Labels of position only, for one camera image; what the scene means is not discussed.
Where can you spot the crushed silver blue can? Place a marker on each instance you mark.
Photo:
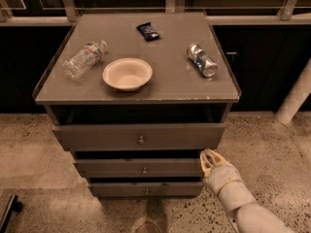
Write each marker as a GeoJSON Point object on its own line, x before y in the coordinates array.
{"type": "Point", "coordinates": [205, 64]}

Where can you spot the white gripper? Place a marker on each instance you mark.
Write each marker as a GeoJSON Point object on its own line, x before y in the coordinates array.
{"type": "Point", "coordinates": [224, 177]}

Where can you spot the metal railing frame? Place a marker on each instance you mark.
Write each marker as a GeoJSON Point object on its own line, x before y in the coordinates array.
{"type": "Point", "coordinates": [218, 12]}

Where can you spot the clear plastic water bottle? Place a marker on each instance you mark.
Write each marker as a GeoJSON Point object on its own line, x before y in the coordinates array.
{"type": "Point", "coordinates": [77, 65]}

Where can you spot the white paper bowl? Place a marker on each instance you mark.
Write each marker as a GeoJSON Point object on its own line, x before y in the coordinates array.
{"type": "Point", "coordinates": [127, 74]}

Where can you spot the grey top drawer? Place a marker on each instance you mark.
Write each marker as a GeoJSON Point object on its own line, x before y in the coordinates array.
{"type": "Point", "coordinates": [166, 136]}

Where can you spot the grey drawer cabinet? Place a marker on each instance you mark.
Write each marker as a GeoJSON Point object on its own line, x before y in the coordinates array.
{"type": "Point", "coordinates": [176, 92]}

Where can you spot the grey drawer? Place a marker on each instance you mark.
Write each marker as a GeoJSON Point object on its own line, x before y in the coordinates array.
{"type": "Point", "coordinates": [166, 136]}
{"type": "Point", "coordinates": [124, 190]}
{"type": "Point", "coordinates": [139, 168]}

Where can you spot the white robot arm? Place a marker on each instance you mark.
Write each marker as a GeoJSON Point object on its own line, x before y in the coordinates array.
{"type": "Point", "coordinates": [262, 173]}

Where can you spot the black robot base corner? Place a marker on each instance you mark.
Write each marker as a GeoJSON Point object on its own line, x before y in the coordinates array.
{"type": "Point", "coordinates": [13, 205]}

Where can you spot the grey bottom drawer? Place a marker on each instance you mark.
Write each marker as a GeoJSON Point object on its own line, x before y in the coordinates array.
{"type": "Point", "coordinates": [124, 190]}

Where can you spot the dark blue snack packet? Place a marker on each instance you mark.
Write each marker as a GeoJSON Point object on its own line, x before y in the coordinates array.
{"type": "Point", "coordinates": [147, 31]}

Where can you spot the grey middle drawer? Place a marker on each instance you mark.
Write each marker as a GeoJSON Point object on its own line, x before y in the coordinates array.
{"type": "Point", "coordinates": [139, 168]}

